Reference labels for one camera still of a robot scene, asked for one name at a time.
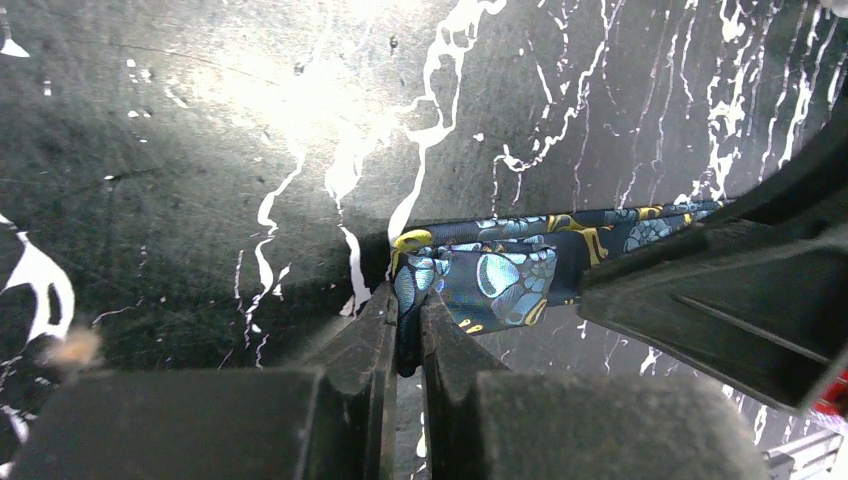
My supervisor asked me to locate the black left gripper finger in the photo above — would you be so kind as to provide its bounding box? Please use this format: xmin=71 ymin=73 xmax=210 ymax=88
xmin=577 ymin=93 xmax=847 ymax=413
xmin=10 ymin=284 xmax=398 ymax=479
xmin=420 ymin=294 xmax=768 ymax=479

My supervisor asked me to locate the blue floral tie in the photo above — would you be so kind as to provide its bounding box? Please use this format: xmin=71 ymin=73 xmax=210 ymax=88
xmin=391 ymin=201 xmax=723 ymax=377

